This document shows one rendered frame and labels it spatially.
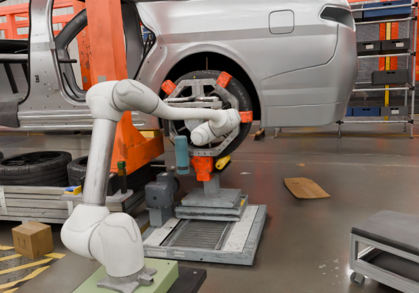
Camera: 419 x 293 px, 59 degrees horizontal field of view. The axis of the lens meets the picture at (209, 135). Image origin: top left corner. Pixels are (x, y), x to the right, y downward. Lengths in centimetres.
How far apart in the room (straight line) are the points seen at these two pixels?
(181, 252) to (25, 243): 107
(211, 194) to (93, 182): 139
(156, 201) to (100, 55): 105
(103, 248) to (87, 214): 18
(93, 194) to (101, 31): 118
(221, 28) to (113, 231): 172
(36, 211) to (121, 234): 172
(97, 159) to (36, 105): 193
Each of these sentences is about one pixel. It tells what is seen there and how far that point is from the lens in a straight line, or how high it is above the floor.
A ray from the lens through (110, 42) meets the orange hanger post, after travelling 247.
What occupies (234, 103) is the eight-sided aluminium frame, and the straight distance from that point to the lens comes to 253.
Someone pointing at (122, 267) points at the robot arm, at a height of 46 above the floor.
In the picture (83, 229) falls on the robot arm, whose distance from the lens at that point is 164.
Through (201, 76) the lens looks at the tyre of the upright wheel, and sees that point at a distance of 266.
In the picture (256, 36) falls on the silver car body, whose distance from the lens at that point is 270.
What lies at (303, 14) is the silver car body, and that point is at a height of 151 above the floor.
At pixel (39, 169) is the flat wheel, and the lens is 333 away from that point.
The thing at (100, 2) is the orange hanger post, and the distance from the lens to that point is 252.
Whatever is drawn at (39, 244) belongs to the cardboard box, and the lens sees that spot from 288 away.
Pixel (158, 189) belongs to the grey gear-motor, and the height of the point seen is 38.
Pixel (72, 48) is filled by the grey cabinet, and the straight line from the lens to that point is 802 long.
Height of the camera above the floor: 119
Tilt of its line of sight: 10 degrees down
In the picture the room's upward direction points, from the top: 3 degrees counter-clockwise
